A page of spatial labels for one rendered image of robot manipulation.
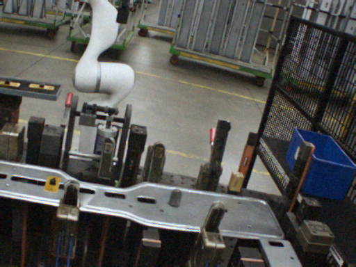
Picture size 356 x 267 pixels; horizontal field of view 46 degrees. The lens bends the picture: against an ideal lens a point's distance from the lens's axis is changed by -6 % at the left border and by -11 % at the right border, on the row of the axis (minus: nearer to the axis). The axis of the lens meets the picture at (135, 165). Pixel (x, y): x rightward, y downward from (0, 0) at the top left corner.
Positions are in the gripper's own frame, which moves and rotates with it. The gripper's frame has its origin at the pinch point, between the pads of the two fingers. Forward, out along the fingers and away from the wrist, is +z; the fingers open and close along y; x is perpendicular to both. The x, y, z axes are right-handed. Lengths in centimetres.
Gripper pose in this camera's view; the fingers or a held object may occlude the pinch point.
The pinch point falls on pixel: (122, 18)
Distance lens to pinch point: 133.4
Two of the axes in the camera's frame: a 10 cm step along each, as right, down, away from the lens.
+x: 9.8, 1.6, 1.0
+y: 0.2, 4.4, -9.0
